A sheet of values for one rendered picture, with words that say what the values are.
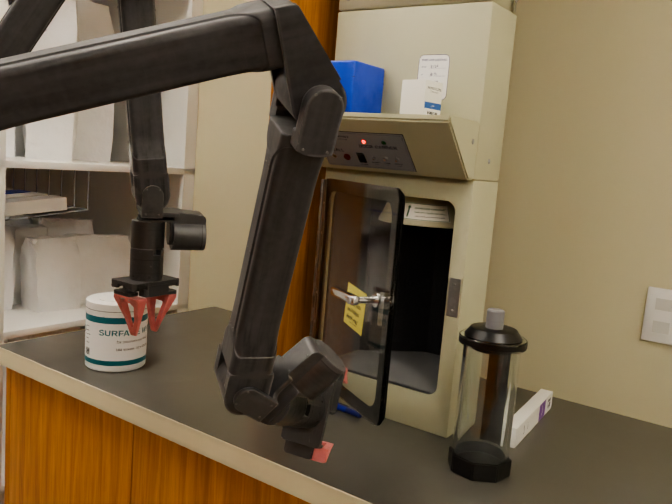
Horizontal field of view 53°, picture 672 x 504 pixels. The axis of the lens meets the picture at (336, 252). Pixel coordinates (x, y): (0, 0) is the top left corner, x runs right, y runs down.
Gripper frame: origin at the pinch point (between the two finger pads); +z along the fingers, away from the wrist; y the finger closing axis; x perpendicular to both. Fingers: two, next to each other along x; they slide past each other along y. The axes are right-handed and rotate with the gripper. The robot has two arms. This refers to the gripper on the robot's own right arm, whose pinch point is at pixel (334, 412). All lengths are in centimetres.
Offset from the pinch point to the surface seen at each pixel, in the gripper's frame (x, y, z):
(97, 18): 125, 95, 32
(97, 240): 118, 30, 51
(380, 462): -5.2, -6.4, 10.6
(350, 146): 11.1, 46.3, 4.4
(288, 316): 26.2, 15.4, 22.7
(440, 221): -4.0, 37.7, 17.6
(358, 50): 15, 66, 5
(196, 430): 26.2, -9.1, 2.1
